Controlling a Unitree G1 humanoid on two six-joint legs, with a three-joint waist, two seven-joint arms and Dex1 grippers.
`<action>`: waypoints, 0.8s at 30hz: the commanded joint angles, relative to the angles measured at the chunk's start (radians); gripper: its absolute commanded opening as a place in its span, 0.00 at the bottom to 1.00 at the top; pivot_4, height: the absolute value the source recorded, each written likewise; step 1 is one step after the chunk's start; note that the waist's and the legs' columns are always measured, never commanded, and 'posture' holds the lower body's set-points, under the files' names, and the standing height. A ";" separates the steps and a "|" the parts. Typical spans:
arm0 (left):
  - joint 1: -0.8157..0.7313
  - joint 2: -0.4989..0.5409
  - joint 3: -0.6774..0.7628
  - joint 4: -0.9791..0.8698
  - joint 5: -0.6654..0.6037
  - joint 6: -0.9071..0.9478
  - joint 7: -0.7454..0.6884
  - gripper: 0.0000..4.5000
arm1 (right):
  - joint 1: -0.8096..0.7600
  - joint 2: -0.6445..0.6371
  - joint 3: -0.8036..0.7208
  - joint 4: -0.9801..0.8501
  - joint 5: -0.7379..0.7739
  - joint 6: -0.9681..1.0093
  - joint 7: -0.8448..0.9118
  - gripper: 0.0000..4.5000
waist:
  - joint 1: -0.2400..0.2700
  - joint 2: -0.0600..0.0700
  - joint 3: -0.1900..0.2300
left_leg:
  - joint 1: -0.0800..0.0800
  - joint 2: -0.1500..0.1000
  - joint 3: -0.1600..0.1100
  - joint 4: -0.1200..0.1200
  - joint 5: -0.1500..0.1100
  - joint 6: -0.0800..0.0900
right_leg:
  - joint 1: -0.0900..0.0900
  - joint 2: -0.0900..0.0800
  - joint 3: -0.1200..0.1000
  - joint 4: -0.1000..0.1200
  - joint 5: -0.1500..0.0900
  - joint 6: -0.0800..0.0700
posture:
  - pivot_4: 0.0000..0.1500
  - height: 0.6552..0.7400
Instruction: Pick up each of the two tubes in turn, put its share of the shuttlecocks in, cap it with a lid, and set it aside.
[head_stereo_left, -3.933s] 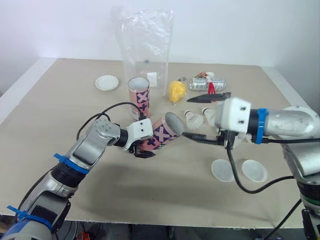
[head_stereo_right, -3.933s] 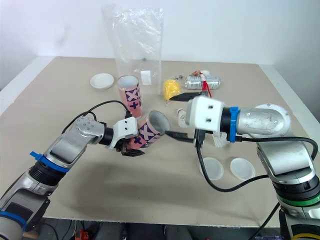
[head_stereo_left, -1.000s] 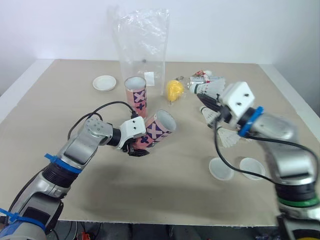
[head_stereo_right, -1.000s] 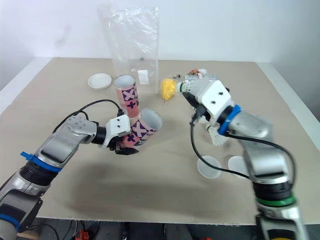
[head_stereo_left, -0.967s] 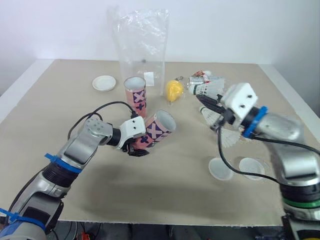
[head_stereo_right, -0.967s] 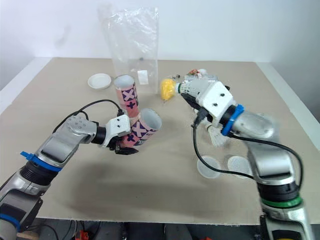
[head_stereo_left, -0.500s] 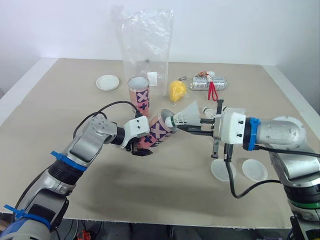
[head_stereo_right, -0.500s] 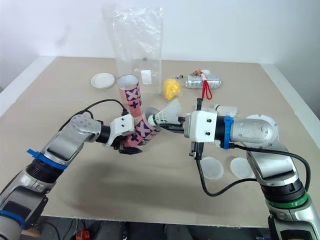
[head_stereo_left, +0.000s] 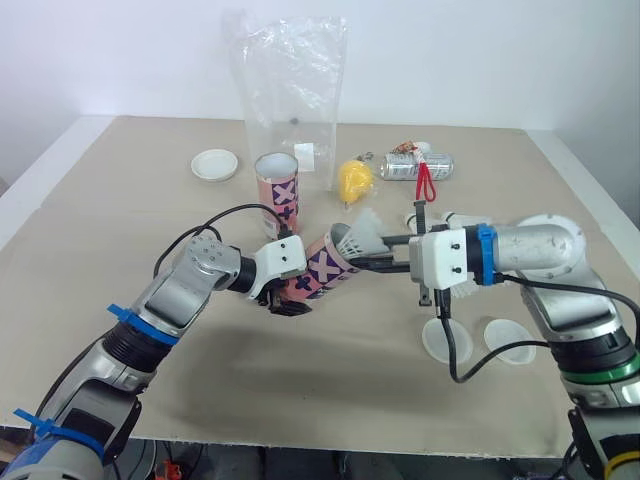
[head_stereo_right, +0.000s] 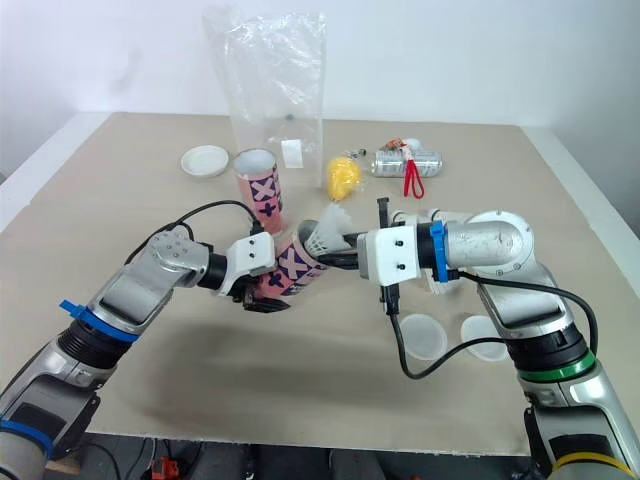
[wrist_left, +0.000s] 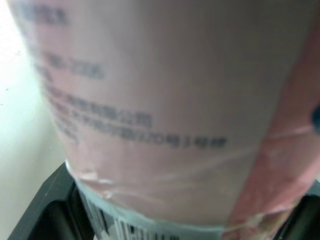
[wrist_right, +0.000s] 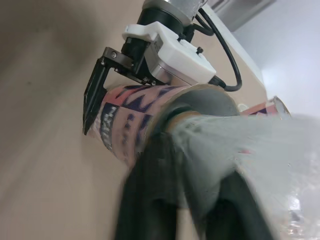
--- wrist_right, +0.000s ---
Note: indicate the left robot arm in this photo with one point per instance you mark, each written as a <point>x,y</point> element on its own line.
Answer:
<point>175,10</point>

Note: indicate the pink patterned tube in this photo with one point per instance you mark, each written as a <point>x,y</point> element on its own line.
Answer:
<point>265,110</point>
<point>130,117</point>

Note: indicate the clear plastic bag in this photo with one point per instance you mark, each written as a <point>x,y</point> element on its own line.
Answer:
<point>295,200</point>

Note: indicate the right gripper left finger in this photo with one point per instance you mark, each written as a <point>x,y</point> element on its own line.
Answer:
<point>150,187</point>

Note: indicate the white shuttlecock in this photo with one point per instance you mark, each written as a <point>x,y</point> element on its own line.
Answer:
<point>205,160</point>

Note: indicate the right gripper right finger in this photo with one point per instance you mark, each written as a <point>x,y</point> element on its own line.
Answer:
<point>240,212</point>

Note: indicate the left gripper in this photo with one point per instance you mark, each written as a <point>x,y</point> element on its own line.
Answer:
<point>133,55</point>

